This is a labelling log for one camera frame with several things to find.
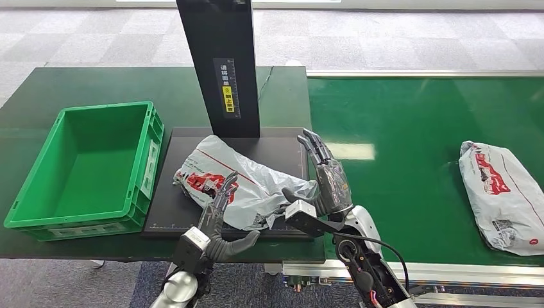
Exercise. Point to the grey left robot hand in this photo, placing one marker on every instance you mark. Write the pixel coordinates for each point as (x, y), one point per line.
(214, 242)

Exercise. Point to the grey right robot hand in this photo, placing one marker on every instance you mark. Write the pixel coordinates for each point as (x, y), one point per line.
(333, 187)

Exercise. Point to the grey red-print courier package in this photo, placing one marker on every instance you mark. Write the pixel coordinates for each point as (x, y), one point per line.
(250, 187)
(505, 200)

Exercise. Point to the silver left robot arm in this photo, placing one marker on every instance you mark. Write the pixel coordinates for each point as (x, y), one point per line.
(178, 291)

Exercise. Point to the conveyor terminal block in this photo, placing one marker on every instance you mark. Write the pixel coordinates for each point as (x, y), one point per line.
(304, 282)

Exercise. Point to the green conveyor belt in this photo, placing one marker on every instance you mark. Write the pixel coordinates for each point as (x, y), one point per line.
(403, 110)

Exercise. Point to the black inbound scanner machine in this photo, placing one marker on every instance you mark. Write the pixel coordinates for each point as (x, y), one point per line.
(225, 63)

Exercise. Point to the small white round object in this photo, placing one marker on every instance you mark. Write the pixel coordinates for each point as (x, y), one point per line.
(293, 63)

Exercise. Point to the green plastic crate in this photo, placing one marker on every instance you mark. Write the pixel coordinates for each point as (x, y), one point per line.
(97, 170)

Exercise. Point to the dark green table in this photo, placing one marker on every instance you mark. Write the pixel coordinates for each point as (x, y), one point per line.
(106, 85)

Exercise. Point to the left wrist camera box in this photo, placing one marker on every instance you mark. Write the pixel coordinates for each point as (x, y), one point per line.
(191, 251)

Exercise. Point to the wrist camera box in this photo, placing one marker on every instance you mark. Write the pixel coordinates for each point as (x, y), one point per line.
(304, 214)
(191, 251)

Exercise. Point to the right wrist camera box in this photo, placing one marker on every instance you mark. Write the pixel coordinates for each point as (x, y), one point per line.
(304, 214)

